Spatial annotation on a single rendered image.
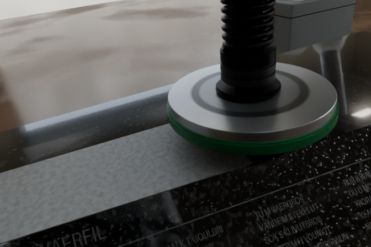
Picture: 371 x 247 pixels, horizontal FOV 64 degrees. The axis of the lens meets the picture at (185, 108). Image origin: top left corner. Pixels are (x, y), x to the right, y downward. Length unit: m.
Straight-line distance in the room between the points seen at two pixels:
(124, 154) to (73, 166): 0.06
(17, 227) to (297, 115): 0.31
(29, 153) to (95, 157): 0.10
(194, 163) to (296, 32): 1.17
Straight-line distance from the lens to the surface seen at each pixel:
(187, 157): 0.37
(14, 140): 0.51
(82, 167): 0.40
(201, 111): 0.35
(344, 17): 1.68
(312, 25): 1.53
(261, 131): 0.31
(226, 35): 0.36
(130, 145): 0.41
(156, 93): 0.55
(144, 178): 0.35
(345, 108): 0.49
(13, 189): 0.41
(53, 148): 0.46
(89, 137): 0.46
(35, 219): 0.36
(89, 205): 0.34
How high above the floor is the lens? 1.05
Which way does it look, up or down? 28 degrees down
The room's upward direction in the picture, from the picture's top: 6 degrees counter-clockwise
